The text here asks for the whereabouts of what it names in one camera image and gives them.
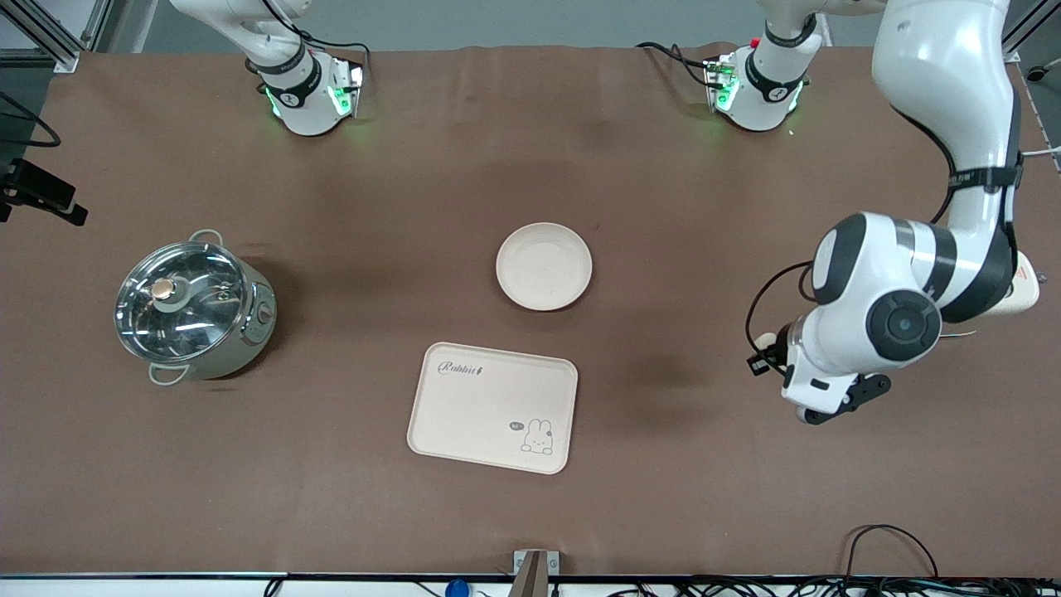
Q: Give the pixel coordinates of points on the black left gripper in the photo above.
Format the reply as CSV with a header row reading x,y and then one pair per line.
x,y
759,362

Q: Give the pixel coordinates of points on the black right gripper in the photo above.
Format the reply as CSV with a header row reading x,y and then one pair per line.
x,y
37,189

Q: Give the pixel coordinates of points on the small pale bun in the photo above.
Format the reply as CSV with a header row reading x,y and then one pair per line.
x,y
764,340

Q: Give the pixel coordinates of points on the cream round plate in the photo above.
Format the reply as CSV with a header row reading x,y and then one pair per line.
x,y
543,267

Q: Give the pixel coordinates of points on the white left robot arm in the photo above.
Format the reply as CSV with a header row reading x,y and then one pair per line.
x,y
945,99

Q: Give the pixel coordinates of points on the glass pot lid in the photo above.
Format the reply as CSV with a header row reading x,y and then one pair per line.
x,y
178,298

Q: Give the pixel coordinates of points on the steel electric cooking pot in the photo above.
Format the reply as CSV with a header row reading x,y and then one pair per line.
x,y
240,332

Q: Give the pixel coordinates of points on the brown table cloth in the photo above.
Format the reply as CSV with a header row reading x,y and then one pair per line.
x,y
580,514

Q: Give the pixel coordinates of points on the cream rabbit print tray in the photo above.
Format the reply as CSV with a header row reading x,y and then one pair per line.
x,y
489,406

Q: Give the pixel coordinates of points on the cream two-slot toaster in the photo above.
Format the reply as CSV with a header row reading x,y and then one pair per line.
x,y
1026,290

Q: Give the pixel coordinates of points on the metal base connector panel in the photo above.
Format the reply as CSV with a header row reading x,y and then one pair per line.
x,y
719,83

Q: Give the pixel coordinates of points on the blue round cap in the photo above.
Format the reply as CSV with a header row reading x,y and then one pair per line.
x,y
457,589

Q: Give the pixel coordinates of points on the small black round foot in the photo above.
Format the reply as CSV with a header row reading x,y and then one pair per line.
x,y
1036,73

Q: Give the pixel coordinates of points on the aluminium frame profile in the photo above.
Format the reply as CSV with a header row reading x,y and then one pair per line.
x,y
50,37
1028,33

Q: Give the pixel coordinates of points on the grey metal mount bracket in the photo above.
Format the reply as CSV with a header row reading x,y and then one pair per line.
x,y
535,572

